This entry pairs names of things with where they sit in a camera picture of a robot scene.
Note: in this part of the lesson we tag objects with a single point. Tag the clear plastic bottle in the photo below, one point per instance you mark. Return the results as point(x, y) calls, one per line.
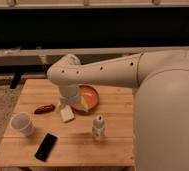
point(98, 128)

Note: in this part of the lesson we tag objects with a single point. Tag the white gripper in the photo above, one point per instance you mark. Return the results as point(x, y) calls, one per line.
point(69, 94)

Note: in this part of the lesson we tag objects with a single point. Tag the yellow food piece on plate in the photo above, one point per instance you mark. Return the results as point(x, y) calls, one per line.
point(84, 104)

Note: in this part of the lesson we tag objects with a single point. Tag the orange plate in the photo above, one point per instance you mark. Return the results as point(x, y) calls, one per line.
point(91, 96)

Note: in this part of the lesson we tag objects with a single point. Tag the brown sausage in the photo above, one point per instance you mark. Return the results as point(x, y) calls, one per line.
point(45, 109)

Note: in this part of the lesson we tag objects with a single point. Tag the translucent plastic cup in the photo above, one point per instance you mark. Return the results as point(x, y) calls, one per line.
point(22, 122)

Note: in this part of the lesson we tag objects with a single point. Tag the white metal rail frame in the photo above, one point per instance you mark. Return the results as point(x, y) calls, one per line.
point(15, 57)

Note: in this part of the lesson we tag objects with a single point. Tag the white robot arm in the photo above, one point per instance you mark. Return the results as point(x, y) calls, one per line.
point(161, 104)

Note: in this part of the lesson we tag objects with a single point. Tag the white sponge block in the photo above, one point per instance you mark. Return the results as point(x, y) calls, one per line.
point(67, 114)

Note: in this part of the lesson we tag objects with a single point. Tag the black smartphone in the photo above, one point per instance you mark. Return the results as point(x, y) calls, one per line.
point(45, 147)

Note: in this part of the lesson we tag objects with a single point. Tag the wooden table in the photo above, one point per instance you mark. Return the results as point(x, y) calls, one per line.
point(75, 145)

